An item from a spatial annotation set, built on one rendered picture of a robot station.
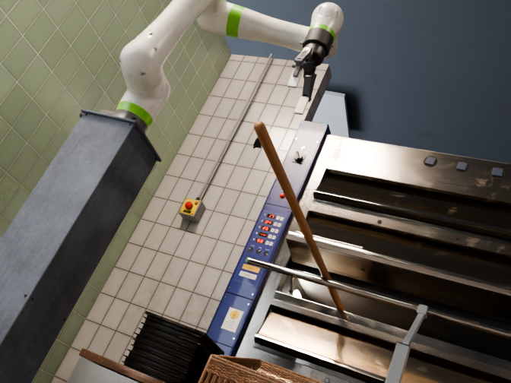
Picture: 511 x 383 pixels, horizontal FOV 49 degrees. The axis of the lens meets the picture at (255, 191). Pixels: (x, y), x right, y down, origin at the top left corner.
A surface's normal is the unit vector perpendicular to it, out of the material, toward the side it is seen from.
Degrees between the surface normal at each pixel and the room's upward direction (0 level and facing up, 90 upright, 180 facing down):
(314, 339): 70
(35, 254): 90
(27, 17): 90
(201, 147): 90
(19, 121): 90
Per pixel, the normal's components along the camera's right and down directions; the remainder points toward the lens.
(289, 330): -0.13, -0.78
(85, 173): -0.21, -0.51
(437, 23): -0.38, 0.83
